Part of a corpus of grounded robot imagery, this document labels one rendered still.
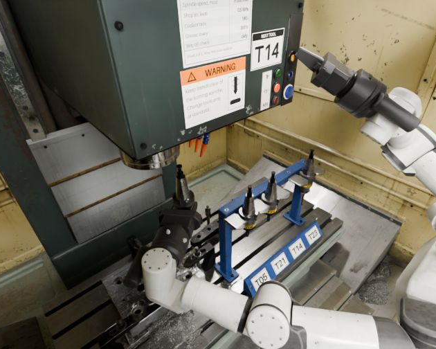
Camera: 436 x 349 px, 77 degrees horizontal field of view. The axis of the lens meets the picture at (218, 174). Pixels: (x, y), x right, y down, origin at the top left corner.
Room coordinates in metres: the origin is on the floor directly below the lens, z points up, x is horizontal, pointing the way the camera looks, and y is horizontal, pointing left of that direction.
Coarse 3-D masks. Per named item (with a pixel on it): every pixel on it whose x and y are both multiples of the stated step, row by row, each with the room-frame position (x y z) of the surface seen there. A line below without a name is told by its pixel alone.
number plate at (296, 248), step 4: (300, 240) 0.78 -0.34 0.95; (292, 244) 0.75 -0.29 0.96; (296, 244) 0.76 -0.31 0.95; (300, 244) 0.77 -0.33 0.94; (292, 248) 0.74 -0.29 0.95; (296, 248) 0.75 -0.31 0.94; (300, 248) 0.75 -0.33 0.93; (304, 248) 0.76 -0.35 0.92; (292, 252) 0.73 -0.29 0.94; (296, 252) 0.74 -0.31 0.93; (300, 252) 0.74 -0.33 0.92; (296, 256) 0.72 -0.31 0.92
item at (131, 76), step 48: (48, 0) 0.59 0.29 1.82; (96, 0) 0.42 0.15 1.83; (144, 0) 0.45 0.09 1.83; (288, 0) 0.65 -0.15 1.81; (48, 48) 0.70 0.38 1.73; (96, 48) 0.44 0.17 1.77; (144, 48) 0.44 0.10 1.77; (96, 96) 0.50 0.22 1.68; (144, 96) 0.43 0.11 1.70; (144, 144) 0.42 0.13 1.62
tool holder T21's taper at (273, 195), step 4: (268, 184) 0.74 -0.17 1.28; (272, 184) 0.73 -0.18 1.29; (276, 184) 0.74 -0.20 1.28; (268, 188) 0.73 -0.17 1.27; (272, 188) 0.72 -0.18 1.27; (276, 188) 0.73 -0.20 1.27; (268, 192) 0.73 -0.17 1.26; (272, 192) 0.72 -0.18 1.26; (276, 192) 0.73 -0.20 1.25; (264, 196) 0.74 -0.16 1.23; (268, 196) 0.72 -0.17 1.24; (272, 196) 0.72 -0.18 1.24; (276, 196) 0.73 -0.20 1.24; (272, 200) 0.72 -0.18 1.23
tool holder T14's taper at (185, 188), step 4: (176, 176) 0.62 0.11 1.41; (184, 176) 0.62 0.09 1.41; (176, 180) 0.61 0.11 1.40; (180, 180) 0.61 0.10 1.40; (184, 180) 0.61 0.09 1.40; (176, 184) 0.61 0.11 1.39; (180, 184) 0.61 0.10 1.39; (184, 184) 0.61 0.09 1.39; (176, 188) 0.61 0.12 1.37; (180, 188) 0.60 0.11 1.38; (184, 188) 0.61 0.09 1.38; (188, 188) 0.62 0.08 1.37; (176, 192) 0.61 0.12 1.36; (180, 192) 0.60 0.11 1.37; (184, 192) 0.60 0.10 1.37; (188, 192) 0.61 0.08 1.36; (176, 196) 0.61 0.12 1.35; (180, 196) 0.60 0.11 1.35; (184, 196) 0.60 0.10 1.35; (188, 196) 0.61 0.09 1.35
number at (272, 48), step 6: (264, 42) 0.61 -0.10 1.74; (270, 42) 0.62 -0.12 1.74; (276, 42) 0.64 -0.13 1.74; (264, 48) 0.61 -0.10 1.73; (270, 48) 0.62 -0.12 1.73; (276, 48) 0.64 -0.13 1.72; (264, 54) 0.61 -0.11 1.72; (270, 54) 0.62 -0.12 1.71; (276, 54) 0.64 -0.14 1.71; (264, 60) 0.61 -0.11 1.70; (270, 60) 0.63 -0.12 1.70; (276, 60) 0.64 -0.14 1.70
